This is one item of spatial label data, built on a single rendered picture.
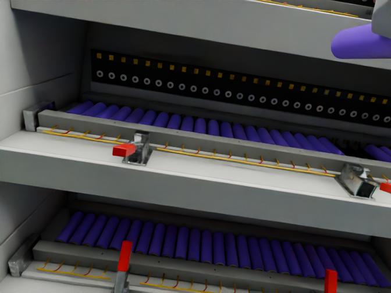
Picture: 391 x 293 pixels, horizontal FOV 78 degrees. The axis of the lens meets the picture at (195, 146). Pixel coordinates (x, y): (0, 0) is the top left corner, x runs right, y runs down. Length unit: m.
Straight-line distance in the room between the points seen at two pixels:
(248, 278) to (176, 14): 0.36
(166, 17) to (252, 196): 0.22
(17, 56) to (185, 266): 0.35
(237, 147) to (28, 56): 0.29
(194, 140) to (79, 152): 0.14
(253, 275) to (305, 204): 0.15
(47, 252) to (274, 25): 0.41
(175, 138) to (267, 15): 0.17
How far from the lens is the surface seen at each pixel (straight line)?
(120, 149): 0.22
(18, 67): 0.38
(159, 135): 0.32
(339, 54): 0.19
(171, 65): 0.43
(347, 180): 0.35
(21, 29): 0.38
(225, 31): 0.30
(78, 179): 0.31
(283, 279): 0.42
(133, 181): 0.29
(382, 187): 0.32
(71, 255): 0.41
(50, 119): 0.36
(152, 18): 0.31
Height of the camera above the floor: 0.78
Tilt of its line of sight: 4 degrees down
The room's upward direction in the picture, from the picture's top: 9 degrees clockwise
